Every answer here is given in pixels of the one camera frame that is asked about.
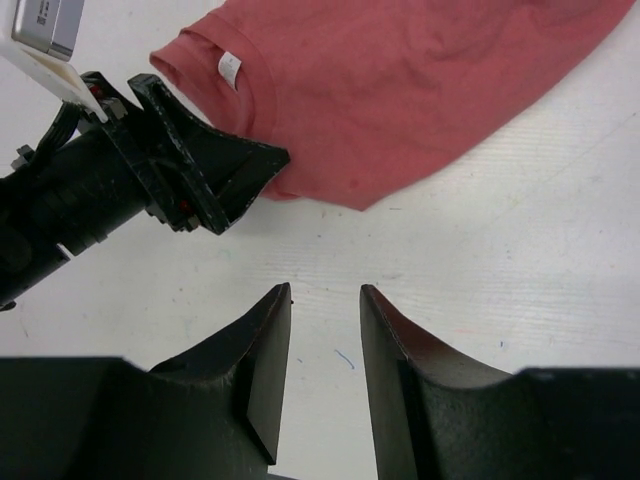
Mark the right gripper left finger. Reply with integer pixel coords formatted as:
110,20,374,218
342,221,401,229
1,283,291,479

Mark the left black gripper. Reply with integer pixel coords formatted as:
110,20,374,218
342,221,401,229
1,72,290,310

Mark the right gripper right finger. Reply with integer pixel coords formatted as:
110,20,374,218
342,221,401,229
360,285,639,479

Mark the salmon red t shirt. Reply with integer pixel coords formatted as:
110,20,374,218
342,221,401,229
150,1,632,210

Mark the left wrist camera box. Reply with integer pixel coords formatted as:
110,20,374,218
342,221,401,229
1,0,108,123

